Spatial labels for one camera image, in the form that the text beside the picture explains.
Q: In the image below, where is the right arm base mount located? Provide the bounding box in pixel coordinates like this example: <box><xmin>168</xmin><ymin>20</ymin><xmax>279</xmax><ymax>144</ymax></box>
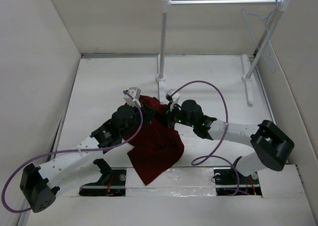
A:
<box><xmin>211</xmin><ymin>167</ymin><xmax>262</xmax><ymax>196</ymax></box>

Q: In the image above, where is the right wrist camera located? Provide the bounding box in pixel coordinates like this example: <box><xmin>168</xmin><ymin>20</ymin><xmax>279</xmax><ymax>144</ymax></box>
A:
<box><xmin>165</xmin><ymin>89</ymin><xmax>180</xmax><ymax>111</ymax></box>

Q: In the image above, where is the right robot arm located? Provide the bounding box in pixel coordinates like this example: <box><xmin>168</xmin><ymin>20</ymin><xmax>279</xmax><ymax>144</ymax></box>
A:
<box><xmin>166</xmin><ymin>100</ymin><xmax>295</xmax><ymax>183</ymax></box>

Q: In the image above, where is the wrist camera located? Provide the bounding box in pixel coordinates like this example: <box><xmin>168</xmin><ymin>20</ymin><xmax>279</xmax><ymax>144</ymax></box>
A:
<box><xmin>165</xmin><ymin>89</ymin><xmax>180</xmax><ymax>111</ymax></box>
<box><xmin>123</xmin><ymin>87</ymin><xmax>141</xmax><ymax>107</ymax></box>

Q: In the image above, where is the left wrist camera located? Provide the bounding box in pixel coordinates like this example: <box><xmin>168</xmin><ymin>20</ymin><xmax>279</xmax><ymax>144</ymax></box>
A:
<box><xmin>123</xmin><ymin>87</ymin><xmax>141</xmax><ymax>107</ymax></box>

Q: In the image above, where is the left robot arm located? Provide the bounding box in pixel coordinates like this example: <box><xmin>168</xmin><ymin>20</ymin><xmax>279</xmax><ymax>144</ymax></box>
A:
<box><xmin>20</xmin><ymin>102</ymin><xmax>156</xmax><ymax>213</ymax></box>

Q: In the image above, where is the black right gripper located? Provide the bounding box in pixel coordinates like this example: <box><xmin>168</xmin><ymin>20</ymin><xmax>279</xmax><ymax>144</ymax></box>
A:
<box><xmin>157</xmin><ymin>100</ymin><xmax>196</xmax><ymax>127</ymax></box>

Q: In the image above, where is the white clothes rack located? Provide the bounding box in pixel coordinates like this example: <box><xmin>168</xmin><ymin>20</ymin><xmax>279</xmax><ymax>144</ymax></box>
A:
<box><xmin>156</xmin><ymin>0</ymin><xmax>291</xmax><ymax>105</ymax></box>

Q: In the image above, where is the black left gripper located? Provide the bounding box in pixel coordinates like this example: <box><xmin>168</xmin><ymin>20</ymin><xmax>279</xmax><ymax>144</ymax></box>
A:
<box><xmin>120</xmin><ymin>100</ymin><xmax>155</xmax><ymax>138</ymax></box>

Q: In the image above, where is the dark red t shirt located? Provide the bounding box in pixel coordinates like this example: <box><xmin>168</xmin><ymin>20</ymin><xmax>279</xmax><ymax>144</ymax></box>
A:
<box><xmin>127</xmin><ymin>95</ymin><xmax>184</xmax><ymax>186</ymax></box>

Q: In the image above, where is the light blue wire hanger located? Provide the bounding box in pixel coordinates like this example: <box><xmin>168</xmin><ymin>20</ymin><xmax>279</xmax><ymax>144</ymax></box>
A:
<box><xmin>240</xmin><ymin>0</ymin><xmax>284</xmax><ymax>76</ymax></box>

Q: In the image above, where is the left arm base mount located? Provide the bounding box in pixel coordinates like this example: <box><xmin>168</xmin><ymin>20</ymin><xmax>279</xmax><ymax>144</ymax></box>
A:
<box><xmin>79</xmin><ymin>158</ymin><xmax>127</xmax><ymax>197</ymax></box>

